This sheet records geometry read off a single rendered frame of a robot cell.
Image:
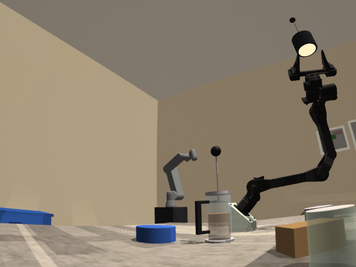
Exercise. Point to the blue short cylinder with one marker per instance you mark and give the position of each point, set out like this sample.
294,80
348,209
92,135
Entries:
155,234

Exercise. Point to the brown cube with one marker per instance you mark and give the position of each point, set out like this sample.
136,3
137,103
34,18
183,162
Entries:
292,239

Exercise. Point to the glass french press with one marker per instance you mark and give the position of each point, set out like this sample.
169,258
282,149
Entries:
219,224

